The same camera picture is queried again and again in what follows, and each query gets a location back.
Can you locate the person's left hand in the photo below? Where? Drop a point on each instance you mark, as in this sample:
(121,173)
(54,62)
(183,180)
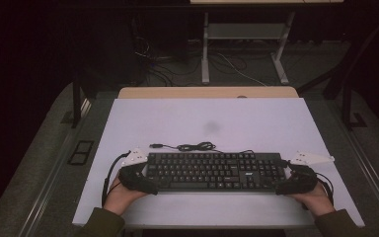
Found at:
(121,197)

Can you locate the wooden table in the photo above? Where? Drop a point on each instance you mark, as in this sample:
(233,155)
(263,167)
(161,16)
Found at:
(177,92)

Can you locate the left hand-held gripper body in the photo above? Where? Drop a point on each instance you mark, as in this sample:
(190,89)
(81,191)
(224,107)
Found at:
(132,174)

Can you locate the person's right hand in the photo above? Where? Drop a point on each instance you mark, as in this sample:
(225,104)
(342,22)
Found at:
(316,199)

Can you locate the white board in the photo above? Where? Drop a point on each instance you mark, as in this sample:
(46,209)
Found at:
(210,115)

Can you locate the aluminium rail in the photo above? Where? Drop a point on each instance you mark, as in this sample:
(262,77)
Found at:
(368,171)
(51,177)

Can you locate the black metal stand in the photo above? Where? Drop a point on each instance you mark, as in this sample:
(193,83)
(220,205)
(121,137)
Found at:
(347,108)
(76,105)

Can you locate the black floor socket frame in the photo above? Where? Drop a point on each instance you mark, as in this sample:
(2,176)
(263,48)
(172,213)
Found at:
(80,152)

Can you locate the black computer keyboard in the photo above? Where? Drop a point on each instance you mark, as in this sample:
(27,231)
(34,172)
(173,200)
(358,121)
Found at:
(210,171)

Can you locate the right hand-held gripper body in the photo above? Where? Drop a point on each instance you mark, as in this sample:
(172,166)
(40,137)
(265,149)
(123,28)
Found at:
(304,179)

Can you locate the grey metal table frame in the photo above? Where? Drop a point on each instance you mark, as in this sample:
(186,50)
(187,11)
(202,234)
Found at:
(243,31)

